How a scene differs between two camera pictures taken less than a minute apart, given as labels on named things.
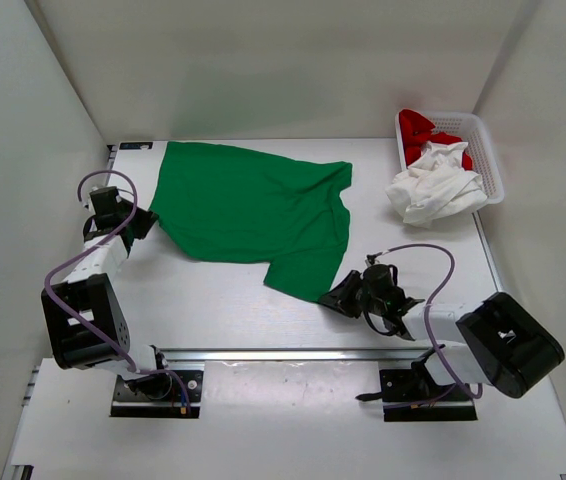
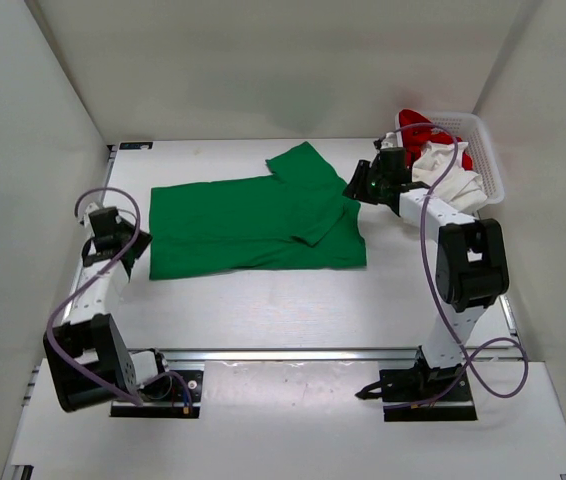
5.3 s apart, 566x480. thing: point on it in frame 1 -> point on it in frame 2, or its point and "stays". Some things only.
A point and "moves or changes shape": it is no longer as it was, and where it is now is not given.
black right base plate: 414,395 stays
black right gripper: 342,298 -> 359,191
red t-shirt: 416,130 stays
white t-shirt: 435,185 stays
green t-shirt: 244,206 moves or changes shape
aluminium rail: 290,355 stays
